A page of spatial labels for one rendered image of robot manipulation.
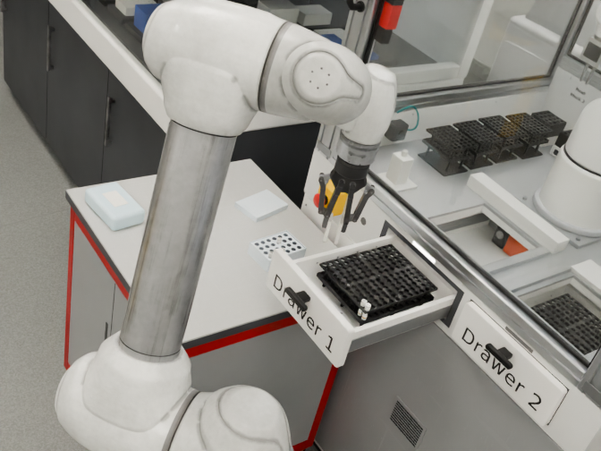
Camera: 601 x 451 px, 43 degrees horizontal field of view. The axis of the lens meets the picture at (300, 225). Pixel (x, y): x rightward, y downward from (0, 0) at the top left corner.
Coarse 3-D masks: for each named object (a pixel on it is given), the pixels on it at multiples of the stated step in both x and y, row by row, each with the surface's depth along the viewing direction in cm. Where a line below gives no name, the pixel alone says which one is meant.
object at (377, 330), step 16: (368, 240) 191; (384, 240) 193; (400, 240) 194; (320, 256) 182; (336, 256) 185; (416, 256) 190; (304, 272) 182; (432, 272) 186; (320, 288) 181; (432, 288) 187; (448, 288) 182; (336, 304) 178; (432, 304) 176; (448, 304) 180; (352, 320) 174; (384, 320) 168; (400, 320) 171; (416, 320) 175; (432, 320) 179; (368, 336) 167; (384, 336) 171
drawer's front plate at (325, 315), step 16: (288, 256) 173; (272, 272) 178; (288, 272) 172; (272, 288) 179; (304, 288) 168; (288, 304) 175; (320, 304) 164; (304, 320) 170; (320, 320) 165; (336, 320) 160; (320, 336) 166; (336, 336) 161; (352, 336) 159; (336, 352) 162
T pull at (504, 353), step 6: (486, 348) 166; (492, 348) 165; (504, 348) 166; (492, 354) 165; (498, 354) 164; (504, 354) 164; (510, 354) 165; (498, 360) 164; (504, 360) 163; (504, 366) 163; (510, 366) 162
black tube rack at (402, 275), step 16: (352, 256) 184; (368, 256) 185; (384, 256) 187; (400, 256) 188; (320, 272) 181; (336, 272) 177; (352, 272) 178; (368, 272) 180; (384, 272) 181; (400, 272) 182; (416, 272) 184; (336, 288) 177; (352, 288) 173; (368, 288) 175; (384, 288) 176; (400, 288) 177; (416, 288) 178; (352, 304) 174; (384, 304) 171; (400, 304) 177; (416, 304) 179; (368, 320) 171
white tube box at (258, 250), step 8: (280, 232) 203; (288, 232) 203; (256, 240) 198; (264, 240) 199; (272, 240) 200; (288, 240) 201; (296, 240) 202; (256, 248) 195; (264, 248) 196; (272, 248) 197; (288, 248) 198; (296, 248) 199; (304, 248) 199; (256, 256) 196; (264, 256) 193; (296, 256) 199; (264, 264) 194
